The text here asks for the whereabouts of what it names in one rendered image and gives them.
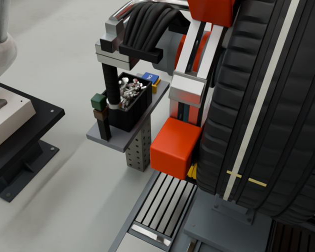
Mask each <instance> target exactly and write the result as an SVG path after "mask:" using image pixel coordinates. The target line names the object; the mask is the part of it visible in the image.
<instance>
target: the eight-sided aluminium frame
mask: <svg viewBox="0 0 315 252"><path fill-rule="evenodd" d="M206 23H207V22H205V21H200V20H196V19H192V20H191V23H190V26H189V29H188V32H187V35H186V39H185V42H184V45H183V48H182V51H181V54H180V57H179V60H178V63H177V67H176V69H175V70H174V71H173V74H172V79H171V84H170V89H169V95H168V98H169V99H170V102H169V117H171V118H174V119H177V120H180V121H183V118H184V108H185V104H187V105H190V108H189V117H188V123H189V124H192V125H195V126H198V127H201V128H202V131H203V130H204V127H205V123H206V119H207V115H208V111H209V107H210V103H211V100H212V96H213V93H214V89H215V86H214V89H213V92H212V94H211V96H210V99H209V101H208V103H207V106H206V108H205V110H204V105H205V101H206V98H207V94H208V90H209V86H210V82H211V78H212V73H213V70H214V67H215V64H216V61H217V58H218V55H219V52H220V49H221V46H222V43H223V40H224V37H225V34H226V31H227V28H228V27H227V26H222V25H218V24H214V25H213V28H212V31H211V34H210V37H209V40H208V43H207V47H206V50H205V53H204V56H203V59H202V62H201V65H200V68H199V71H198V72H196V71H192V70H191V69H192V66H193V63H194V60H195V57H196V54H197V50H198V47H199V44H200V41H201V38H202V35H203V32H204V29H205V26H206ZM203 111H204V112H203ZM198 155H199V151H198V153H197V155H196V157H195V159H194V161H193V163H192V165H191V166H194V165H195V163H197V161H198Z"/></svg>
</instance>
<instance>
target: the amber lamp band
mask: <svg viewBox="0 0 315 252"><path fill-rule="evenodd" d="M93 114H94V118H96V119H98V120H101V121H104V120H105V119H106V118H107V117H108V115H109V109H108V107H107V106H106V108H105V109H104V110H103V111H102V112H100V111H97V110H95V109H94V110H93Z"/></svg>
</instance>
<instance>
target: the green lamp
mask: <svg viewBox="0 0 315 252"><path fill-rule="evenodd" d="M90 101H91V105H92V108H94V109H97V110H100V111H102V110H103V109H104V108H105V106H106V105H107V98H106V96H105V95H102V94H99V93H96V94H95V95H94V96H93V97H92V98H91V99H90Z"/></svg>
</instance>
